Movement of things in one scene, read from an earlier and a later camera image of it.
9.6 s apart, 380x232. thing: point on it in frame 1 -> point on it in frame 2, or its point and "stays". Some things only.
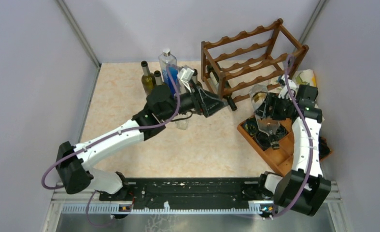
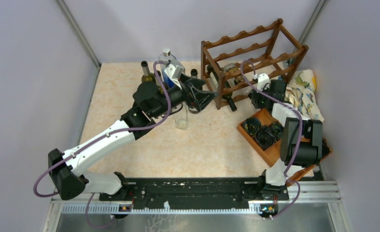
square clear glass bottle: [182, 124] stays
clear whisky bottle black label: [259, 93] -> [232, 68]
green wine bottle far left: [147, 79] stays
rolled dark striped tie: [263, 140] stays
